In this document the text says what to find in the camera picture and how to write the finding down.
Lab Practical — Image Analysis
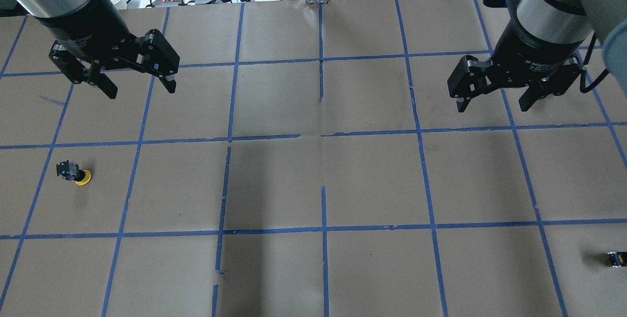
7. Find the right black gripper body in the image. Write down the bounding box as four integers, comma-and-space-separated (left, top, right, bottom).
446, 27, 586, 99

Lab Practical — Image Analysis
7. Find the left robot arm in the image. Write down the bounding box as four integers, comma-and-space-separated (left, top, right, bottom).
16, 0, 181, 99

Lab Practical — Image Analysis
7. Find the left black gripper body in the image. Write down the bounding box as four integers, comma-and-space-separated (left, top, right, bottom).
48, 13, 181, 83

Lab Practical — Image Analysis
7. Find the yellow push button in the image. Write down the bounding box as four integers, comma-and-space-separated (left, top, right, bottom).
55, 160, 92, 186

